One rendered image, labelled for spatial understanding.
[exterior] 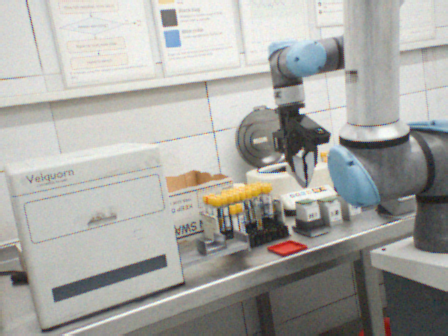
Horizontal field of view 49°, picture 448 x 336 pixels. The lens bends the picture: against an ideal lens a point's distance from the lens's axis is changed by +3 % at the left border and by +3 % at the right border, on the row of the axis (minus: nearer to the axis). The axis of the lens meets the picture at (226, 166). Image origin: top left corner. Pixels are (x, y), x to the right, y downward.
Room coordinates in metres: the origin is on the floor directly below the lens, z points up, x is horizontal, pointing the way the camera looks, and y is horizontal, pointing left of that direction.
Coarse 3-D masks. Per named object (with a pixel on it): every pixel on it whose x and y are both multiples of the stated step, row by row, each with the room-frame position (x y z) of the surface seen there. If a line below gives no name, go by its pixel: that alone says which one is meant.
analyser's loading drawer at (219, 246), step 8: (216, 232) 1.07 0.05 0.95; (240, 232) 1.08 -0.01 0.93; (200, 240) 1.04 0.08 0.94; (216, 240) 1.08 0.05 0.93; (224, 240) 1.04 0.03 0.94; (232, 240) 1.10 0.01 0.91; (240, 240) 1.08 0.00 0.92; (248, 240) 1.06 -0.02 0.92; (200, 248) 1.05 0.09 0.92; (208, 248) 1.07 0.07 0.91; (216, 248) 1.03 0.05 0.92; (224, 248) 1.04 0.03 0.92; (232, 248) 1.04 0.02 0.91; (240, 248) 1.05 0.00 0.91; (248, 248) 1.05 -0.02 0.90; (184, 256) 1.04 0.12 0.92; (192, 256) 1.03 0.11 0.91; (200, 256) 1.02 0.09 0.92; (208, 256) 1.01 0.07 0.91; (216, 256) 1.02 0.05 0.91; (184, 264) 0.99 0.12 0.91; (192, 264) 1.00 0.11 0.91
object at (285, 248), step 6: (270, 246) 1.11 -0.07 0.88; (276, 246) 1.11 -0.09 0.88; (282, 246) 1.11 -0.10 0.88; (288, 246) 1.10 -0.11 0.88; (294, 246) 1.10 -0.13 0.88; (300, 246) 1.09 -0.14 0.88; (306, 246) 1.07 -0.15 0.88; (276, 252) 1.07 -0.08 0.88; (282, 252) 1.05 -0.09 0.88; (288, 252) 1.05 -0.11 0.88; (294, 252) 1.06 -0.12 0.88
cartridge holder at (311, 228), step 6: (300, 222) 1.19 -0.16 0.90; (306, 222) 1.17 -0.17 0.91; (312, 222) 1.17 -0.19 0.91; (318, 222) 1.18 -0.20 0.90; (294, 228) 1.22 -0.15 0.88; (300, 228) 1.19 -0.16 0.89; (306, 228) 1.17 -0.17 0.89; (312, 228) 1.17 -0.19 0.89; (318, 228) 1.17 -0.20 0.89; (324, 228) 1.16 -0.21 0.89; (306, 234) 1.17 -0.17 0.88; (312, 234) 1.15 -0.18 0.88; (318, 234) 1.16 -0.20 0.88
